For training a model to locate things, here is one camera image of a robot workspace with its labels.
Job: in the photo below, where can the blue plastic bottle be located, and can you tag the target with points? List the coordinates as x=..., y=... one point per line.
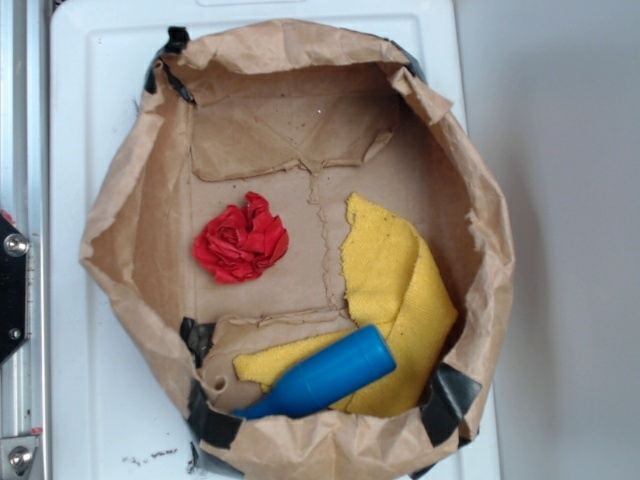
x=329, y=375

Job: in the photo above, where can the white plastic board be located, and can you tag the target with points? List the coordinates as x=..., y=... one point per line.
x=110, y=417

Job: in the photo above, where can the aluminium frame rail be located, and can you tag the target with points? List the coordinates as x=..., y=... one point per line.
x=25, y=392

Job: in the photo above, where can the black metal bracket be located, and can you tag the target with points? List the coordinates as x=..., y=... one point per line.
x=13, y=284

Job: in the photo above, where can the yellow cloth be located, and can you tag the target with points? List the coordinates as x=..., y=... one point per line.
x=392, y=282

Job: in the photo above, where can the brown paper bag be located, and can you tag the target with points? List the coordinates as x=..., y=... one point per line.
x=303, y=114

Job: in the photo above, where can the red paper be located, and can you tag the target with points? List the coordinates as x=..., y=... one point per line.
x=241, y=243

